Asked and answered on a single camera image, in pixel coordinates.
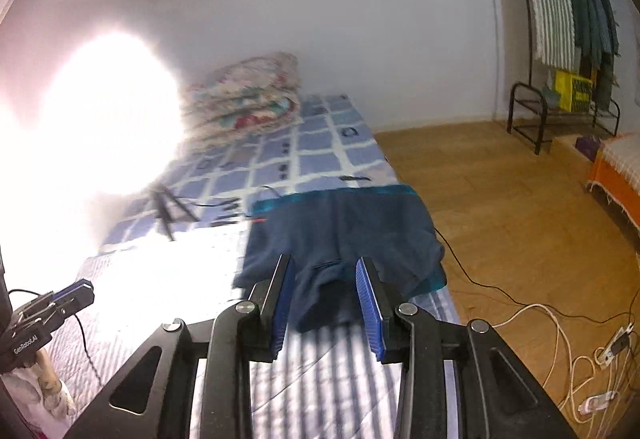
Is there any black tripod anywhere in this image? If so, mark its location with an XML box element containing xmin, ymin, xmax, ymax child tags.
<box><xmin>149</xmin><ymin>182</ymin><xmax>200</xmax><ymax>242</ymax></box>

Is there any left hand grey glove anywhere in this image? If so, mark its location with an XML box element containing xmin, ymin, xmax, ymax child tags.
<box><xmin>2</xmin><ymin>348</ymin><xmax>79</xmax><ymax>439</ymax></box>

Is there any white ring light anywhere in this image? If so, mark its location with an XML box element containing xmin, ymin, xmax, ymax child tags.
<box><xmin>1</xmin><ymin>29</ymin><xmax>184</xmax><ymax>292</ymax></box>

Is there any dark green hanging garment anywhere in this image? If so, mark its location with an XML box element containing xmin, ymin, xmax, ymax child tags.
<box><xmin>572</xmin><ymin>0</ymin><xmax>620</xmax><ymax>110</ymax></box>

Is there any black cable on floor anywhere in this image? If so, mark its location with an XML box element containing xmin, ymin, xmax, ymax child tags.
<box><xmin>432</xmin><ymin>225</ymin><xmax>640</xmax><ymax>335</ymax></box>

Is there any teal plaid fleece garment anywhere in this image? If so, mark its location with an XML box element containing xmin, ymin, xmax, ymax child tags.
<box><xmin>233</xmin><ymin>184</ymin><xmax>447</xmax><ymax>333</ymax></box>

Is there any folded floral quilt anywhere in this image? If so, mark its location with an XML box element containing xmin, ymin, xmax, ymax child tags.
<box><xmin>181</xmin><ymin>52</ymin><xmax>302</xmax><ymax>152</ymax></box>

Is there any white power strip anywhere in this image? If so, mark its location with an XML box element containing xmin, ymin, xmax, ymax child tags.
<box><xmin>578</xmin><ymin>390</ymin><xmax>617</xmax><ymax>416</ymax></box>

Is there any blue checked bed sheet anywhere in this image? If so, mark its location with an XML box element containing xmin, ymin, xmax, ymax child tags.
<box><xmin>98</xmin><ymin>92</ymin><xmax>402</xmax><ymax>255</ymax></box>

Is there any orange covered bench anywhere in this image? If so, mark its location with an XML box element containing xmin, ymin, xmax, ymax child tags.
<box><xmin>586</xmin><ymin>130</ymin><xmax>640</xmax><ymax>230</ymax></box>

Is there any yellow box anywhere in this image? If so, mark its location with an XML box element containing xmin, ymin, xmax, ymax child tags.
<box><xmin>553</xmin><ymin>70</ymin><xmax>593</xmax><ymax>114</ymax></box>

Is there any blue white striped quilt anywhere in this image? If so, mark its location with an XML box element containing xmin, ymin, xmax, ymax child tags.
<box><xmin>68</xmin><ymin>256</ymin><xmax>461</xmax><ymax>438</ymax></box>

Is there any black clothes rack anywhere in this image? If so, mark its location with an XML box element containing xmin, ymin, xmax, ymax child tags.
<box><xmin>506</xmin><ymin>0</ymin><xmax>622</xmax><ymax>155</ymax></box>

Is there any white striped hanging cloth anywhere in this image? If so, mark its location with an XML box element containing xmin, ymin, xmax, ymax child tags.
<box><xmin>530</xmin><ymin>0</ymin><xmax>576</xmax><ymax>72</ymax></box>

